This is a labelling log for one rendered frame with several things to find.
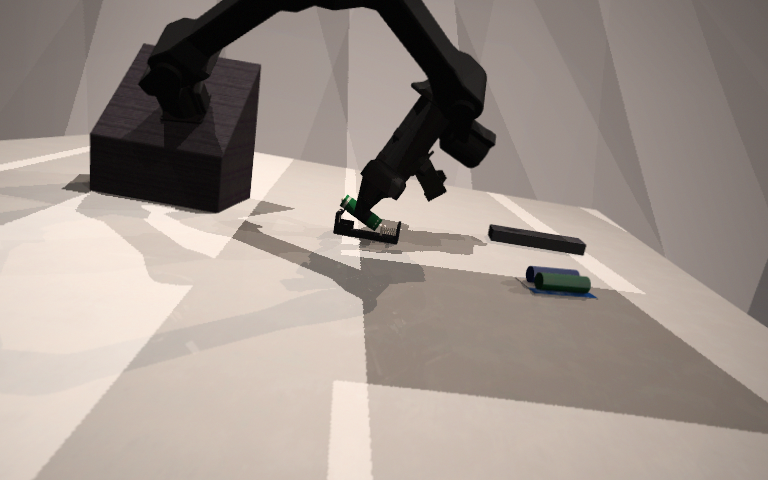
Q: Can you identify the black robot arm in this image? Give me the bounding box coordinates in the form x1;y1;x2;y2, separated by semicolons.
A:
139;0;496;202

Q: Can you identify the green and black battery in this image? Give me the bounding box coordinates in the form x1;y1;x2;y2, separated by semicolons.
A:
339;194;382;231

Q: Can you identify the black rectangular bar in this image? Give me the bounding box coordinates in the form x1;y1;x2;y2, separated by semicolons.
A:
487;224;587;255

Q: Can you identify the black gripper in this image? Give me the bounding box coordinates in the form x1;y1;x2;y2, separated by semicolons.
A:
354;121;433;219

